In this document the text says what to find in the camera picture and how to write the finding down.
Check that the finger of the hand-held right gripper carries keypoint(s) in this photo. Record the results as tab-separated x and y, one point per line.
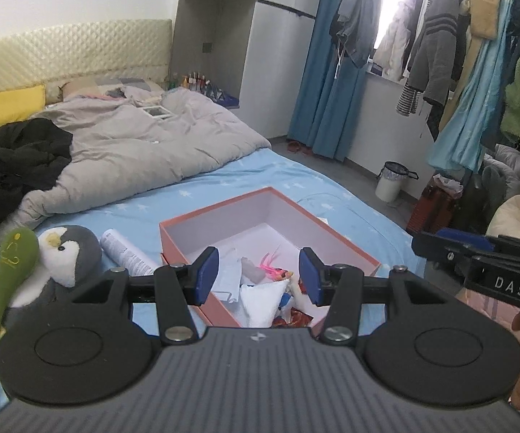
467	240
443	252

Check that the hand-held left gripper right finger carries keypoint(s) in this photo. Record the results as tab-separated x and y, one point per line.
312	277

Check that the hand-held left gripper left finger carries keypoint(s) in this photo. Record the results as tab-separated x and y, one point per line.
206	275

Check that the blue white plastic packet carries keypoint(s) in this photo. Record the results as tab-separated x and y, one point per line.
228	275

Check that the pink feather toy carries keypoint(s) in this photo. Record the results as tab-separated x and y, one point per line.
271	270

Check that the orange cardboard box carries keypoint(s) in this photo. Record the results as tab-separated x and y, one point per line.
242	216

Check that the grey penguin plush toy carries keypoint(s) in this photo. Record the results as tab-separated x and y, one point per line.
79	252

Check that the long green plush toy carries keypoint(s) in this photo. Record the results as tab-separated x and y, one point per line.
16	252

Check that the pink plaid cloth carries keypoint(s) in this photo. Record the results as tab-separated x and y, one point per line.
485	306

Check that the red brown bag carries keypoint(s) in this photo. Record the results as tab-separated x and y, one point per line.
431	207

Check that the grey puffer jacket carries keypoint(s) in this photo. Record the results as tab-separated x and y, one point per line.
503	171

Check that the white spray can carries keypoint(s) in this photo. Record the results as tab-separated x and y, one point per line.
124	250

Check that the white trash can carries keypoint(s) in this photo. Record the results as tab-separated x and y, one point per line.
391	185

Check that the blue star bedsheet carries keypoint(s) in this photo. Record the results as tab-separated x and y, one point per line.
323	189

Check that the hanging light blue dress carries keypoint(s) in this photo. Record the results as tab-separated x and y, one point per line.
467	112

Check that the red slippers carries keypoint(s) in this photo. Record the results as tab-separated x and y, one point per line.
299	147

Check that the grey duvet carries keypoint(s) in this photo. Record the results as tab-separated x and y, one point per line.
151	144

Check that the black white striped shirt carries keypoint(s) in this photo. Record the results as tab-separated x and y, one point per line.
409	101

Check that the blue curtain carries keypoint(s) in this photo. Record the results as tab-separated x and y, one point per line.
327	112

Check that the white flat box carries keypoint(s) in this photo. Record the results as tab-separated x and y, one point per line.
155	112

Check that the blue pouch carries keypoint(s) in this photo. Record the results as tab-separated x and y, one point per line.
224	98

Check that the row of small bottles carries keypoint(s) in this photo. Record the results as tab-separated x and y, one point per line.
192	81

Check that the hanging grey striped cardigan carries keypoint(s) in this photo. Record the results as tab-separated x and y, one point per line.
440	40

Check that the hanging white jacket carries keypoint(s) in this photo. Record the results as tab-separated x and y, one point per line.
395	49

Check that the grey white wardrobe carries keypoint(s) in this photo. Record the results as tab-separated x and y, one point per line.
264	76

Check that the patterned pillow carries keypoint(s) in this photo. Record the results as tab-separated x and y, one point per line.
106	85

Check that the black jacket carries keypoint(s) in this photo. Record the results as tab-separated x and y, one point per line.
16	162

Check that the hanging beige garment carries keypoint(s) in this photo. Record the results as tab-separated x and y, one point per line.
485	4

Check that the hanging denim clothes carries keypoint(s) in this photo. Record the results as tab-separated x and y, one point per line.
359	18

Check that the yellow pillow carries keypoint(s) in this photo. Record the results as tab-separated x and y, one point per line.
7	108

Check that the cream quilted headboard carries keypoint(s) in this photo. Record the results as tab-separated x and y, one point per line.
75	49

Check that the dark wall switch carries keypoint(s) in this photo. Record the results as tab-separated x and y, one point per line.
207	47

